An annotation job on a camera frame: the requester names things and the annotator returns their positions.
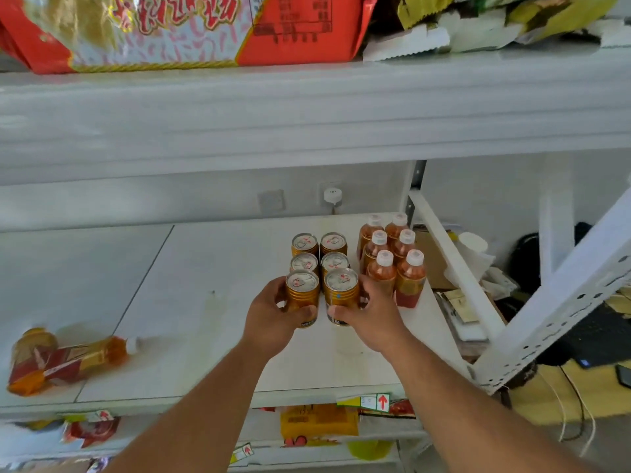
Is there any person's right hand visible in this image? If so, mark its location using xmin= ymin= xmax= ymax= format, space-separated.
xmin=327 ymin=274 xmax=413 ymax=355

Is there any person's left hand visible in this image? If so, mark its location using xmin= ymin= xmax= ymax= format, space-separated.
xmin=240 ymin=276 xmax=319 ymax=361

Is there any white metal shelf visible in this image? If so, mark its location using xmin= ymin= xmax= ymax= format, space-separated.
xmin=0 ymin=41 xmax=631 ymax=473

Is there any person's right forearm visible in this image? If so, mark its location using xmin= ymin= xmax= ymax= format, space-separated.
xmin=382 ymin=329 xmax=602 ymax=473

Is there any person's left forearm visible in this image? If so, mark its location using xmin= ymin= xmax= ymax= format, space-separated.
xmin=103 ymin=339 xmax=272 ymax=473

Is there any yellow white price tag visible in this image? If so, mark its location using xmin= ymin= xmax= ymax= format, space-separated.
xmin=229 ymin=441 xmax=256 ymax=464
xmin=58 ymin=410 xmax=115 ymax=423
xmin=337 ymin=392 xmax=392 ymax=413

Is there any brown cardboard box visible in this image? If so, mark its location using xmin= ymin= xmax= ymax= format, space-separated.
xmin=413 ymin=229 xmax=509 ymax=340

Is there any red printed snack packet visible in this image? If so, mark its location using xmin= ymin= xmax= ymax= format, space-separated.
xmin=360 ymin=398 xmax=417 ymax=419

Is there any yellow snack packet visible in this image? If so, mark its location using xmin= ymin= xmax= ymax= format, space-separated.
xmin=279 ymin=404 xmax=360 ymax=439

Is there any white paper roll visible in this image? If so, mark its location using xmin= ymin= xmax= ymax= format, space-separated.
xmin=443 ymin=231 xmax=496 ymax=289

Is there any yellow-green plastic bag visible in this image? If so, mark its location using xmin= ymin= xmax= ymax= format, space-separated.
xmin=347 ymin=439 xmax=395 ymax=461

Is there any black backpack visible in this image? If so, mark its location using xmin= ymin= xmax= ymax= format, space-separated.
xmin=510 ymin=221 xmax=595 ymax=296

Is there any pile of colourful snack packets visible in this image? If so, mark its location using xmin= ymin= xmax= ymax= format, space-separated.
xmin=14 ymin=413 xmax=122 ymax=449

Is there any low wooden table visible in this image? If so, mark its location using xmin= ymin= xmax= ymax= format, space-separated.
xmin=502 ymin=290 xmax=631 ymax=427

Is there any red biscuit packet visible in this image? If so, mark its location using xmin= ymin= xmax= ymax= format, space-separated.
xmin=0 ymin=0 xmax=381 ymax=74

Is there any pile of small snack sachets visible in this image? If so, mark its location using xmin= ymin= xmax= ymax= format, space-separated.
xmin=362 ymin=0 xmax=631 ymax=62

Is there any white cable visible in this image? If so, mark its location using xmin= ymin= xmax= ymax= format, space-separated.
xmin=540 ymin=369 xmax=597 ymax=457

